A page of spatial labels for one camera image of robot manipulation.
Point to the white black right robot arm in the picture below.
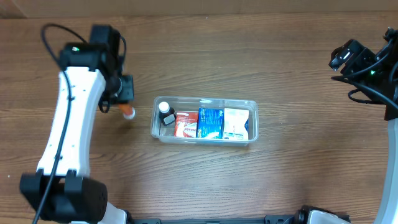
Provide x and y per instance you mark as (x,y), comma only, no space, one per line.
(374,77)

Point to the dark syrup bottle white cap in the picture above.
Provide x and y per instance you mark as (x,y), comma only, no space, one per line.
(166,113)

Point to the orange tablet tube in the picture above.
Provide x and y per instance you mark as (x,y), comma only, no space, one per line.
(127,110)

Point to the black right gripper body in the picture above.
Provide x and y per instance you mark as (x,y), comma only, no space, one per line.
(347,58)

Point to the blue cough medicine box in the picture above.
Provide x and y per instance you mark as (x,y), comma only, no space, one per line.
(210,123)

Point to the white blue Hansaplast box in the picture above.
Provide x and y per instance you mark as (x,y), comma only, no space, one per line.
(236,123)

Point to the red white medicine box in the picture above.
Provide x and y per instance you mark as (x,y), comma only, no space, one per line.
(186,124)

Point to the clear plastic container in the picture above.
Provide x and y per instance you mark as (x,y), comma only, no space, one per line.
(179,103)

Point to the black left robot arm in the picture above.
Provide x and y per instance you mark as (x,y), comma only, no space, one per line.
(61,189)

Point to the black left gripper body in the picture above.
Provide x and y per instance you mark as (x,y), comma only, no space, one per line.
(125,90)

